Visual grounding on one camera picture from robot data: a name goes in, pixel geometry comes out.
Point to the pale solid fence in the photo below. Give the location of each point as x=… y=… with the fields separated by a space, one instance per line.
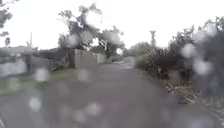
x=85 y=58

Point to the grey asphalt road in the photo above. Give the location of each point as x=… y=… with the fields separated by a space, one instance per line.
x=110 y=100

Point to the cluster of trees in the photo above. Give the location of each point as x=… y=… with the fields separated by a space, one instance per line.
x=96 y=30

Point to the row of bushes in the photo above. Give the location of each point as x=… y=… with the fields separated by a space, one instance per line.
x=173 y=56

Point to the grass verge with bushes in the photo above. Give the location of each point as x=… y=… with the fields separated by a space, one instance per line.
x=186 y=91

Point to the low grey fence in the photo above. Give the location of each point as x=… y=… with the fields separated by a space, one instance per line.
x=20 y=65

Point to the grass verge with fence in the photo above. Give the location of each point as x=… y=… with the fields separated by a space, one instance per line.
x=20 y=83

